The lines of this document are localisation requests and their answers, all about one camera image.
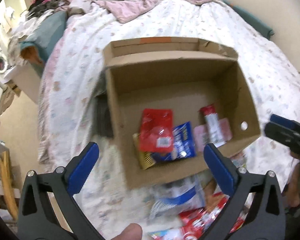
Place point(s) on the white blue snack bag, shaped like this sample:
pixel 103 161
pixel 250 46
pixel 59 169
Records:
pixel 176 197

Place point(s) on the white patterned bed quilt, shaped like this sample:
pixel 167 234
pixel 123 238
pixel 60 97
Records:
pixel 73 76

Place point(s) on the teal orange pillow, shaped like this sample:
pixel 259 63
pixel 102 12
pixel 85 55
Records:
pixel 37 47

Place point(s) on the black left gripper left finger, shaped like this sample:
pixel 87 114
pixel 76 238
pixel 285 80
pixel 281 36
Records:
pixel 36 217

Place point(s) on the yellow blue snack bag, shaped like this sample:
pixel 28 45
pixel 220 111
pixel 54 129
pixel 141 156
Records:
pixel 181 146

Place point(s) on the red brown meat snack packet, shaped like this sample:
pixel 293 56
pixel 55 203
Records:
pixel 196 222

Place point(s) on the pink blanket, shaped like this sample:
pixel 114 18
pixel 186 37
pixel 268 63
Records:
pixel 126 11

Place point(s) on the dark striped cloth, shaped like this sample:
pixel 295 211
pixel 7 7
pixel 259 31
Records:
pixel 102 118

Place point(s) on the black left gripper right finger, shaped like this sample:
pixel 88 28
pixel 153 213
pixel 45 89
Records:
pixel 266 217

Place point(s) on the person's thumb tip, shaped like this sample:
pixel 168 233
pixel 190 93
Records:
pixel 131 232

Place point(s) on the wooden chair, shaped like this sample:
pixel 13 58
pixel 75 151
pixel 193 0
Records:
pixel 10 194

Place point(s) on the red white stick snack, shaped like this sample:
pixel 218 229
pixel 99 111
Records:
pixel 213 133

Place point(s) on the teal green cloth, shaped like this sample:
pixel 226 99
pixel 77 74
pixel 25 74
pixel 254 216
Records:
pixel 257 26

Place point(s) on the red cartoon snack bag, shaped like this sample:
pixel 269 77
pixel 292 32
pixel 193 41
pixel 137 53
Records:
pixel 156 131

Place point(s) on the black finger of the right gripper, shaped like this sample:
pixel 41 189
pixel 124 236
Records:
pixel 284 131

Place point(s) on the brown cardboard box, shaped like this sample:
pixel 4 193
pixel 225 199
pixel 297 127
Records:
pixel 183 75

